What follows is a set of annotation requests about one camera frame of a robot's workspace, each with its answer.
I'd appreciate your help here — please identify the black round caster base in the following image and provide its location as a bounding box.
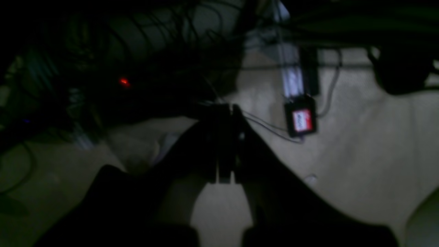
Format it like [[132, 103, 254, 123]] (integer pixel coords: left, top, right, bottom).
[[367, 47, 438, 96]]

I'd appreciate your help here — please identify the aluminium frame post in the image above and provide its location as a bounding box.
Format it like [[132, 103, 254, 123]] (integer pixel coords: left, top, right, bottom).
[[257, 0, 320, 99]]

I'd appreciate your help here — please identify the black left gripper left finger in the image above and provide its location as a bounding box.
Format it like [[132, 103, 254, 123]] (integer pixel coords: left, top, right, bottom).
[[35, 105, 220, 247]]

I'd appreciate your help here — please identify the black box with name sticker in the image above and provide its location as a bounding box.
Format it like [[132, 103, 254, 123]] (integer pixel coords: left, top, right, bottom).
[[284, 94, 317, 138]]

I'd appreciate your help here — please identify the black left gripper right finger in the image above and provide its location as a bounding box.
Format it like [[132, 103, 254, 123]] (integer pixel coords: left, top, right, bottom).
[[219, 104, 398, 247]]

